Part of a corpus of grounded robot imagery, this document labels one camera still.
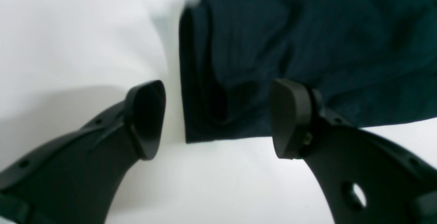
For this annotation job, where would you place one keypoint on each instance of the black T-shirt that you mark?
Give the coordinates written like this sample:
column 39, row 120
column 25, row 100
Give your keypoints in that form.
column 374, row 61

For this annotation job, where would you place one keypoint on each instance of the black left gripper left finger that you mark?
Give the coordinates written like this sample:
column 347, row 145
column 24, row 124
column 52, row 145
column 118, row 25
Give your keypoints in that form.
column 73, row 179

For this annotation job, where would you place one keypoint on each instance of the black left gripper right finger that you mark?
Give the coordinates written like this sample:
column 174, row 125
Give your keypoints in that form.
column 365, row 178

